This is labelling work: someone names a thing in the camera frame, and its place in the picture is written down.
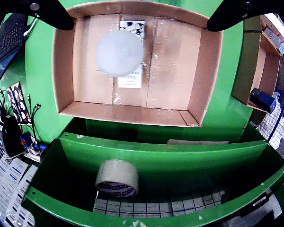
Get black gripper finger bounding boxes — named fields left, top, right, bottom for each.
left=0, top=0, right=74, bottom=31
left=206, top=0, right=284, bottom=32

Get translucent white suction cup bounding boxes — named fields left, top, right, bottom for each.
left=95, top=30, right=145, bottom=77

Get cardboard box with green flap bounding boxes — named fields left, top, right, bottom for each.
left=231, top=14, right=284, bottom=125

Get large cardboard tray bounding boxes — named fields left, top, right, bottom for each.
left=52, top=1, right=224, bottom=128

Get cow print hand cream box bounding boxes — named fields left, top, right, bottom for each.
left=117, top=20, right=146, bottom=89

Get black keyboard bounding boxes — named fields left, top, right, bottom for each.
left=0, top=14, right=27, bottom=62

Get large white carton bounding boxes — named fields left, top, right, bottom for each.
left=262, top=13, right=284, bottom=41

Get carton with lavender lid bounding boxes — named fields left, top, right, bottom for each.
left=262, top=27, right=284, bottom=53

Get dark blue carton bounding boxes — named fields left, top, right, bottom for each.
left=249, top=87, right=277, bottom=114

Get cow print carton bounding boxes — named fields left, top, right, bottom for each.
left=7, top=81, right=33, bottom=123

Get black pouch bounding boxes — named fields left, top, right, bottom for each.
left=1, top=113, right=22, bottom=158

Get green metal shelf unit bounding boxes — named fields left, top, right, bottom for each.
left=21, top=131, right=284, bottom=227

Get printed label sheets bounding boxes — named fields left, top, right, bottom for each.
left=0, top=156, right=38, bottom=227

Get clear packing tape roll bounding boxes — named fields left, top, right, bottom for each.
left=95, top=159, right=140, bottom=198

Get white grid sheet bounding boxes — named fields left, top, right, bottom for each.
left=93, top=191, right=226, bottom=219

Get blue wire mesh crate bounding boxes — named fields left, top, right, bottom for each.
left=255, top=88, right=284, bottom=161

